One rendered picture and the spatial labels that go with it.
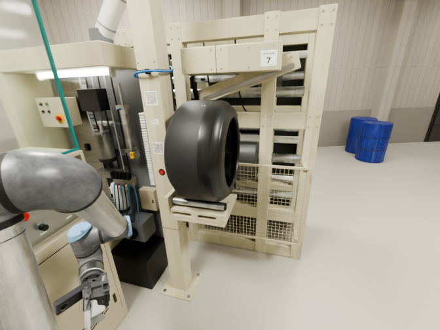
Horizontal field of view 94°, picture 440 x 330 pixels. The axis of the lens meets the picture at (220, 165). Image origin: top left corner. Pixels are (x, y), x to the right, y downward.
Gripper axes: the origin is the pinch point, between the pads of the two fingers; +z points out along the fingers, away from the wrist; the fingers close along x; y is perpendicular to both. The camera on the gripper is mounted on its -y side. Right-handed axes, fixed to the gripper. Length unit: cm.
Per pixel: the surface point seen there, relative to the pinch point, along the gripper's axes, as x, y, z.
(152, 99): -72, 31, -65
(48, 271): 13.0, -14.3, -46.1
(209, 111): -70, 51, -34
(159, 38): -102, 32, -64
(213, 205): -18, 63, -33
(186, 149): -51, 40, -31
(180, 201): -15, 49, -49
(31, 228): -7, -20, -52
